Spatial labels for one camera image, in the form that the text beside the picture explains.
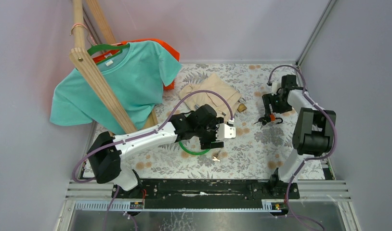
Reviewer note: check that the floral table mat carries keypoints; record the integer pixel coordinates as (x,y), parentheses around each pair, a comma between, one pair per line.
(255,152)

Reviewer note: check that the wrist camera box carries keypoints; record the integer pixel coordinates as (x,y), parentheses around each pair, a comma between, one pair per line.
(275,86)
(225,131)

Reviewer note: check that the folded beige cloth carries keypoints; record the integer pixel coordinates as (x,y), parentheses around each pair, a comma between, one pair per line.
(215,84)

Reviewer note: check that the orange garment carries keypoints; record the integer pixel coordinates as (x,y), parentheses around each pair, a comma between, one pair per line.
(148,64)

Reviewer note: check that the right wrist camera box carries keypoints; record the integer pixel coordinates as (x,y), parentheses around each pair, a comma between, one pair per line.
(275,86)

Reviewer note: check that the green clothes hanger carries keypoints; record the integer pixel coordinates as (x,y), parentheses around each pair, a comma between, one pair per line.
(109,51)

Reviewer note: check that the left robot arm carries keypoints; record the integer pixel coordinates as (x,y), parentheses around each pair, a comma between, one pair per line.
(108,152)

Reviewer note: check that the wooden rack frame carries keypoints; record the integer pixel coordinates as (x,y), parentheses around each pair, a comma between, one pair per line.
(83,62)

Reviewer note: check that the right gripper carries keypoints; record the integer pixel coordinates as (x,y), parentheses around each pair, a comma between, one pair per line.
(267,99)

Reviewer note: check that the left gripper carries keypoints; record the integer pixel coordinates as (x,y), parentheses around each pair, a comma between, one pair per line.
(206,144)

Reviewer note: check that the brass padlock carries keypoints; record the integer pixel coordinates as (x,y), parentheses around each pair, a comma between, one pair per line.
(241,107)

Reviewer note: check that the teal t-shirt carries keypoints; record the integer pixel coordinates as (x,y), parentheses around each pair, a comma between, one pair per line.
(75,103)

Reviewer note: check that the orange black small lock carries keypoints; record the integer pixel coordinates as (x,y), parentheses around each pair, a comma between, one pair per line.
(276,120)

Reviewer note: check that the black-headed key bunch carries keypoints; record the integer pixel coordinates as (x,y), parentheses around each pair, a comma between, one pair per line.
(263,121)

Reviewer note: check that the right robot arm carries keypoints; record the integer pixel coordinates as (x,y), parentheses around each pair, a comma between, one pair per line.
(313,135)

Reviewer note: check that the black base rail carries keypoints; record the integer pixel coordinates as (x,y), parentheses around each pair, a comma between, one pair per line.
(207,194)

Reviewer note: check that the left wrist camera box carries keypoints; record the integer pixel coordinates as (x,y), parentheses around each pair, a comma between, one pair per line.
(225,131)

